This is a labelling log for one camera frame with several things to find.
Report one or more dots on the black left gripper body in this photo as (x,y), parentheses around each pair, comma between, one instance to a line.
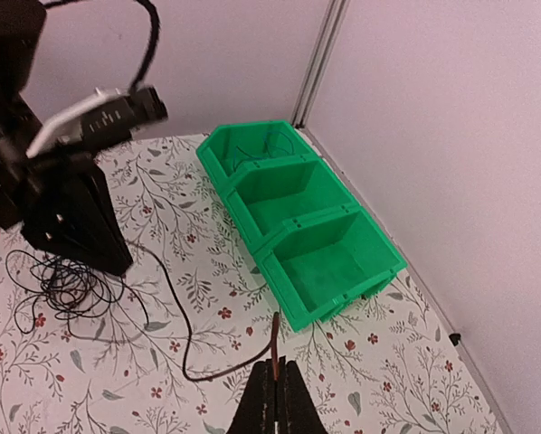
(24,180)

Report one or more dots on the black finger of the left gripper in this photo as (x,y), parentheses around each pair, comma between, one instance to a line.
(104,237)
(55,224)

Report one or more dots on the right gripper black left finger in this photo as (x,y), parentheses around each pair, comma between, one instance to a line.
(255,413)

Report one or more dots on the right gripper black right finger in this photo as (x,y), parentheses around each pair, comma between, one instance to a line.
(296,411)

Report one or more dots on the green bin left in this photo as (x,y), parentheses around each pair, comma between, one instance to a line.
(230,149)

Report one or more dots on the green bin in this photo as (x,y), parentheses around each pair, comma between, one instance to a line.
(318,266)
(230,149)
(266,195)

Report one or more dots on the green bin right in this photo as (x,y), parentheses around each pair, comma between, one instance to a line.
(318,266)

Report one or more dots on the green bin middle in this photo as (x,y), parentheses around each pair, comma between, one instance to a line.
(266,195)

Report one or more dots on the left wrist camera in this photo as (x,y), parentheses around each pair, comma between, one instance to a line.
(102,120)

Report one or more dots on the small black wall clip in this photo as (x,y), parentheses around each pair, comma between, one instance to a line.
(455,338)

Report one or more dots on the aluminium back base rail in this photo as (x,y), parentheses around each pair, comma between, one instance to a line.
(460,347)

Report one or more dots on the aluminium back left post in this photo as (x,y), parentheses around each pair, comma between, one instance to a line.
(327,36)

